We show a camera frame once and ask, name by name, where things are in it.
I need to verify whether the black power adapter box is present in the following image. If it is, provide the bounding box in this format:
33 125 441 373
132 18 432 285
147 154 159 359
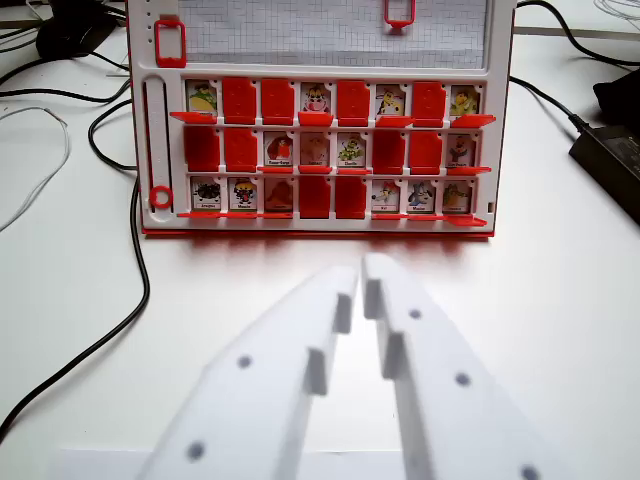
568 123 640 227

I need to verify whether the black adapter cable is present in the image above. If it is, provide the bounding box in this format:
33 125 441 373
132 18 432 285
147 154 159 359
508 77 587 132

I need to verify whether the red and white game board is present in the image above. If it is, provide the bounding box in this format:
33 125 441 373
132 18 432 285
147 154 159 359
125 0 517 242

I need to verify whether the looped black cable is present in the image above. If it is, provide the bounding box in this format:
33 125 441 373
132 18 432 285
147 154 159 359
87 97 139 172

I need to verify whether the black pouch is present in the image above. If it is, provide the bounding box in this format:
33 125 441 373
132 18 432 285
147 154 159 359
592 68 640 129

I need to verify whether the long black cable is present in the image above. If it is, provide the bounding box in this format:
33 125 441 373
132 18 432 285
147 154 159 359
0 172 151 444

